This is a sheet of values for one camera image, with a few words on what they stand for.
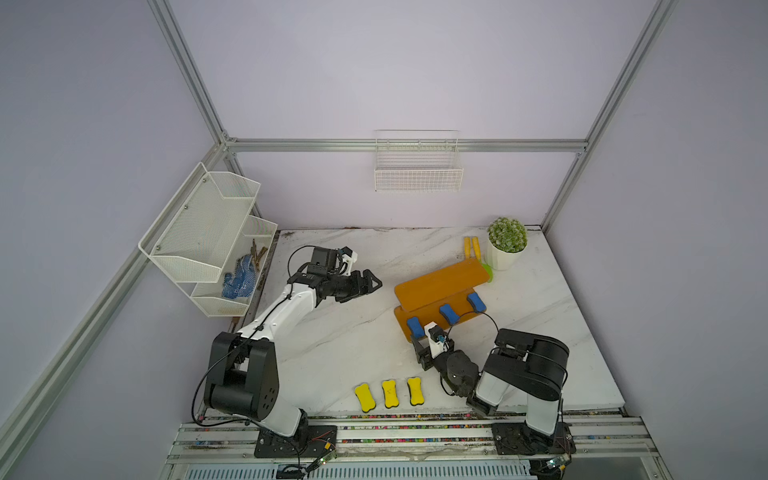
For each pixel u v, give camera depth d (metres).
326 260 0.69
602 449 0.74
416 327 0.90
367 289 0.77
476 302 0.98
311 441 0.72
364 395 0.80
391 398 0.79
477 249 1.14
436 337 0.73
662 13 0.68
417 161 0.95
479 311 0.96
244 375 0.44
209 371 0.44
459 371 0.66
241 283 0.87
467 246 1.14
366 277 0.78
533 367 0.50
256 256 0.95
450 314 0.96
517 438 0.73
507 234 1.00
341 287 0.76
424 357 0.77
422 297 0.86
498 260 1.03
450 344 0.80
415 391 0.80
